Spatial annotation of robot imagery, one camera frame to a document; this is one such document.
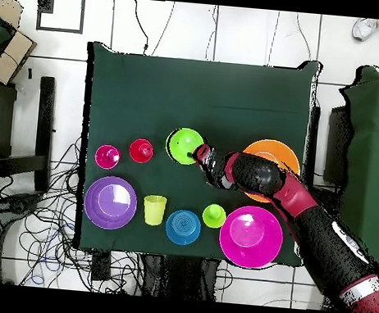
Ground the yellow cup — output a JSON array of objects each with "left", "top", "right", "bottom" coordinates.
[{"left": 142, "top": 193, "right": 168, "bottom": 228}]

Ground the black cable with plug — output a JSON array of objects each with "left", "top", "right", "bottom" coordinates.
[{"left": 128, "top": 0, "right": 153, "bottom": 56}]

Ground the black box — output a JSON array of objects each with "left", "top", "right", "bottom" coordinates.
[{"left": 322, "top": 104, "right": 357, "bottom": 188}]

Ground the red cup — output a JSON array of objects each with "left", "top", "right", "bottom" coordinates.
[{"left": 127, "top": 137, "right": 156, "bottom": 165}]

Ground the magenta cup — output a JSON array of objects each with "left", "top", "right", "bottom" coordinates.
[{"left": 93, "top": 143, "right": 123, "bottom": 172}]

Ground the dark green tablecloth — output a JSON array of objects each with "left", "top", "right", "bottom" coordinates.
[{"left": 70, "top": 41, "right": 322, "bottom": 270}]

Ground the white shoe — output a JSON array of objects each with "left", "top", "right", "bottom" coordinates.
[{"left": 350, "top": 16, "right": 379, "bottom": 43}]

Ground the lime green cup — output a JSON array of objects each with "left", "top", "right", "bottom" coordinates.
[{"left": 200, "top": 202, "right": 228, "bottom": 230}]

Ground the thin grey cable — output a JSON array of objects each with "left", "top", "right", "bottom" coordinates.
[{"left": 151, "top": 0, "right": 175, "bottom": 57}]

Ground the black chair frame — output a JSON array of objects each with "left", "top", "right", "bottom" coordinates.
[{"left": 0, "top": 72, "right": 60, "bottom": 194}]

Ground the blue bowl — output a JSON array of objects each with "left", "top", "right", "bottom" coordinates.
[{"left": 164, "top": 208, "right": 203, "bottom": 248}]

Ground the large orange bowl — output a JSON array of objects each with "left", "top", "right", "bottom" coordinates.
[{"left": 237, "top": 137, "right": 304, "bottom": 207}]

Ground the purple bowl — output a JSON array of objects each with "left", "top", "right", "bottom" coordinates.
[{"left": 81, "top": 174, "right": 139, "bottom": 232}]

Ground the small green bowl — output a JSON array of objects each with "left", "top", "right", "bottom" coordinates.
[{"left": 163, "top": 126, "right": 207, "bottom": 167}]

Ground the brown cardboard box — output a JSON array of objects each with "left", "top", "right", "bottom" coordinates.
[
  {"left": 0, "top": 0, "right": 25, "bottom": 30},
  {"left": 0, "top": 28, "right": 39, "bottom": 88}
]

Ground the black power adapter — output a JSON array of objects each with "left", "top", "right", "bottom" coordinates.
[{"left": 89, "top": 251, "right": 113, "bottom": 282}]

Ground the tangle of floor cables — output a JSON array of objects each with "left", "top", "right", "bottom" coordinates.
[{"left": 0, "top": 128, "right": 175, "bottom": 298}]

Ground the large pink bowl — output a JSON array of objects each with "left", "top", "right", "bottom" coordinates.
[{"left": 216, "top": 203, "right": 287, "bottom": 272}]

